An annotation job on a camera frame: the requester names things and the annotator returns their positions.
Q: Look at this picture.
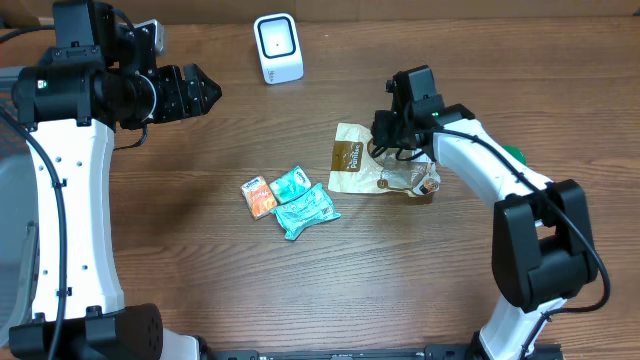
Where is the brown snack pouch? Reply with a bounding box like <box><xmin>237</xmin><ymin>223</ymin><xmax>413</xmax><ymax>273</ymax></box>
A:
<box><xmin>328</xmin><ymin>123</ymin><xmax>441</xmax><ymax>197</ymax></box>

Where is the green lid jar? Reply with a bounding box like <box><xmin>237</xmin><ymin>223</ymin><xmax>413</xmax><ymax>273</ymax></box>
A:
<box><xmin>503</xmin><ymin>145</ymin><xmax>527</xmax><ymax>165</ymax></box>

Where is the orange tissue pack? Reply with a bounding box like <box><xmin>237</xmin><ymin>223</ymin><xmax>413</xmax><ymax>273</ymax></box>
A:
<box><xmin>241</xmin><ymin>176</ymin><xmax>277</xmax><ymax>220</ymax></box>

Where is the green tissue pack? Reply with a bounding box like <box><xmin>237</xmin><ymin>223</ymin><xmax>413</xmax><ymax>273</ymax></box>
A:
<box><xmin>269</xmin><ymin>166</ymin><xmax>312</xmax><ymax>204</ymax></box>

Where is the teal snack packet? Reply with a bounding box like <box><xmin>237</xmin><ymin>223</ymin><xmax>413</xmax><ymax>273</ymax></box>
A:
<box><xmin>271</xmin><ymin>183</ymin><xmax>341</xmax><ymax>241</ymax></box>

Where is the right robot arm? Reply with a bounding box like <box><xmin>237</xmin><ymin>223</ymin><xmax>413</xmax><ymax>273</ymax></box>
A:
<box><xmin>371</xmin><ymin>65</ymin><xmax>611</xmax><ymax>359</ymax></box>

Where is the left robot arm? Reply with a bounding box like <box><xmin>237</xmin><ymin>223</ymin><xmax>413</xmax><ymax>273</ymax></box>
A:
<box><xmin>7</xmin><ymin>1</ymin><xmax>222</xmax><ymax>360</ymax></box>

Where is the grey plastic mesh basket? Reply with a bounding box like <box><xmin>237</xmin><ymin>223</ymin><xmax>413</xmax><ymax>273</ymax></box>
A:
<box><xmin>0</xmin><ymin>64</ymin><xmax>41</xmax><ymax>349</ymax></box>

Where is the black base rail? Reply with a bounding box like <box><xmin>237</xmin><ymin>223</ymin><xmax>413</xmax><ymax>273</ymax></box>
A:
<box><xmin>214</xmin><ymin>343</ymin><xmax>564</xmax><ymax>360</ymax></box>

